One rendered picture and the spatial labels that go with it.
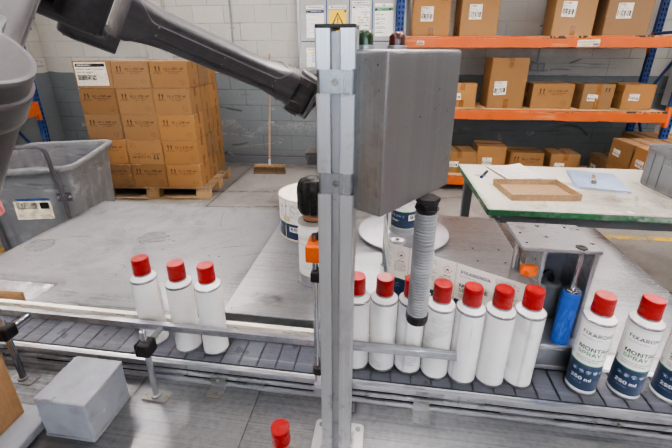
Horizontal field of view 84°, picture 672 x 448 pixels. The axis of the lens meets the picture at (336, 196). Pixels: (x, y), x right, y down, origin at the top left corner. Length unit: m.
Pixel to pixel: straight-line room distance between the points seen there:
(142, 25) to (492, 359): 0.78
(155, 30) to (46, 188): 2.47
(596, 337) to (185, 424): 0.75
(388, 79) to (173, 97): 3.68
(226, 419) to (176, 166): 3.53
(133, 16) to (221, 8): 4.78
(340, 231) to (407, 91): 0.19
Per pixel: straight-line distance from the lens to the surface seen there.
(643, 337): 0.86
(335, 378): 0.65
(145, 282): 0.86
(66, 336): 1.08
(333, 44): 0.44
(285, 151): 5.29
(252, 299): 1.02
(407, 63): 0.44
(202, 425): 0.85
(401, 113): 0.44
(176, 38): 0.64
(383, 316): 0.73
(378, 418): 0.82
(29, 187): 3.07
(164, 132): 4.14
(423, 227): 0.54
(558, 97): 4.62
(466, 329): 0.75
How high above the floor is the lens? 1.47
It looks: 21 degrees down
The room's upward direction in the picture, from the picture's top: straight up
